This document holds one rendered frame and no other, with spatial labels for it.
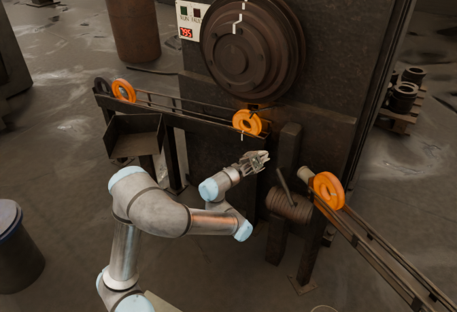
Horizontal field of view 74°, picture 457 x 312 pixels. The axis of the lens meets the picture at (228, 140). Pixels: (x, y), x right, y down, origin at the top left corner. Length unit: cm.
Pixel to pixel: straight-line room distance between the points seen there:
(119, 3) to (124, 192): 336
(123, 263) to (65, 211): 132
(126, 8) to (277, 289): 337
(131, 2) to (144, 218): 341
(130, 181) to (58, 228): 141
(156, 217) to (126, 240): 21
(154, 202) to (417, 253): 168
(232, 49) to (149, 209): 70
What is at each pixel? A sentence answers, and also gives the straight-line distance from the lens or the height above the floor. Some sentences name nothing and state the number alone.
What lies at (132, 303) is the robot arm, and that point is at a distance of 113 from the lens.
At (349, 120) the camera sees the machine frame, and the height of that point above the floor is 87.
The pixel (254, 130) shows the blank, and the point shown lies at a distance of 150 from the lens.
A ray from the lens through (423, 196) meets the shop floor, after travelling 253.
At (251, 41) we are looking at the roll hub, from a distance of 118.
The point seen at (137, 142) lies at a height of 60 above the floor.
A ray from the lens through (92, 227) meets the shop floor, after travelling 217.
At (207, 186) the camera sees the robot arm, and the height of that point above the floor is 81.
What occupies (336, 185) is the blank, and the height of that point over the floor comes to 77.
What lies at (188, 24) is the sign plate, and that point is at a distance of 163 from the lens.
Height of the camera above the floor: 159
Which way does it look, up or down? 37 degrees down
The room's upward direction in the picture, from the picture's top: 1 degrees counter-clockwise
